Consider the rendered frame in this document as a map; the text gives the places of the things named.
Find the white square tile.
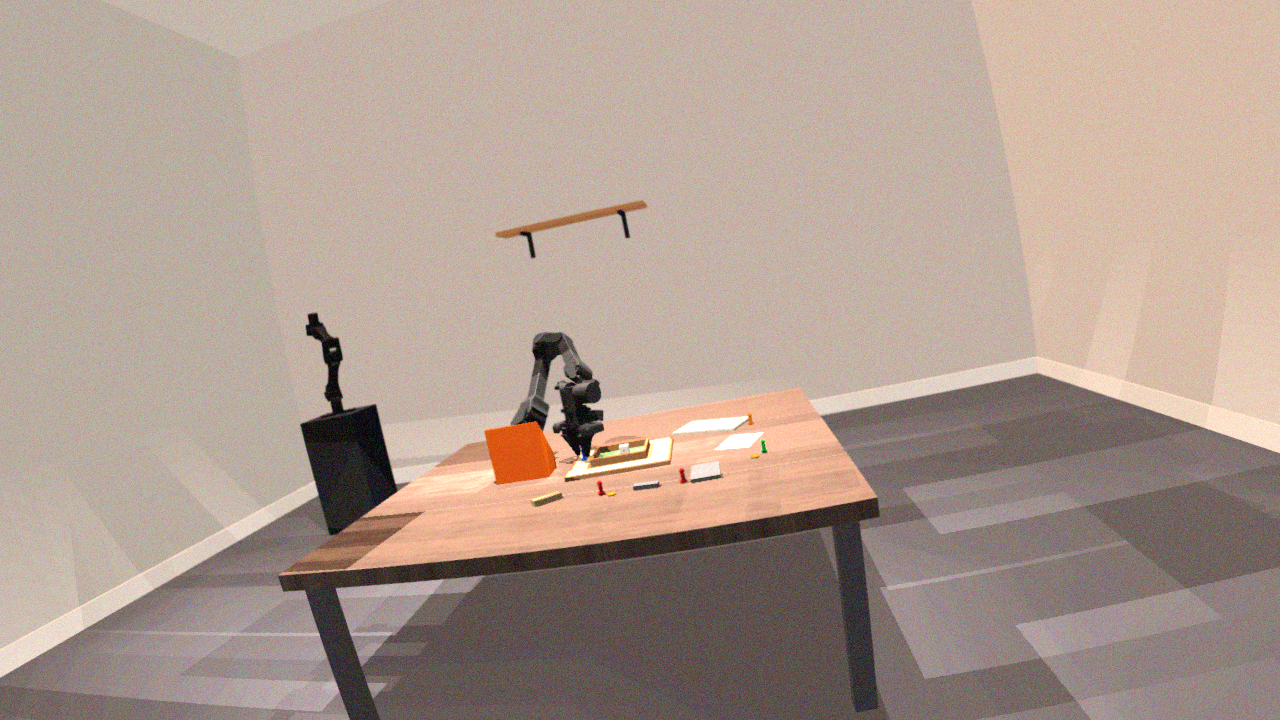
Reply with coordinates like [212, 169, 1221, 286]
[714, 432, 764, 451]

